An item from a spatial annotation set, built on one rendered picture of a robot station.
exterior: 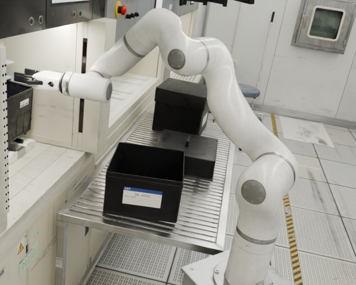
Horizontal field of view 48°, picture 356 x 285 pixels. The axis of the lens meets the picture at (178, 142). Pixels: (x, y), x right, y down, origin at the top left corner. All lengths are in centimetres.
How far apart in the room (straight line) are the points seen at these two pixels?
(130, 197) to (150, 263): 109
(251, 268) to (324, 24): 455
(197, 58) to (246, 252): 55
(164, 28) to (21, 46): 72
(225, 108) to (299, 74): 464
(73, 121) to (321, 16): 426
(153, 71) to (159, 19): 188
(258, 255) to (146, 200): 47
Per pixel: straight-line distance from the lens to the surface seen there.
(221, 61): 115
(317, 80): 574
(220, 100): 108
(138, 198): 145
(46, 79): 144
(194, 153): 183
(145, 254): 256
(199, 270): 132
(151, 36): 119
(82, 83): 140
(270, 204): 103
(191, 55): 104
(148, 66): 304
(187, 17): 446
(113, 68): 129
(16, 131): 162
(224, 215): 160
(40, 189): 143
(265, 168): 103
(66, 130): 170
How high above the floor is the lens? 159
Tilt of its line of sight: 22 degrees down
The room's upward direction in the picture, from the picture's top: 9 degrees clockwise
